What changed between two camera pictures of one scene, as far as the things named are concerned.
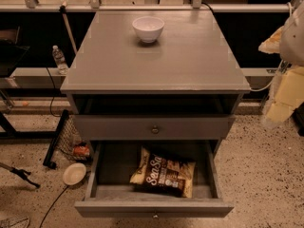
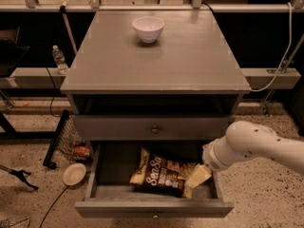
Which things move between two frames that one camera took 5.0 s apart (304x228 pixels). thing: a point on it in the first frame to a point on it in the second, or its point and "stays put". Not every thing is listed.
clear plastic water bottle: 60,59 stays put
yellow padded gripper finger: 287,93 to 199,177
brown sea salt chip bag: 162,173 stays put
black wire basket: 48,157 stays put
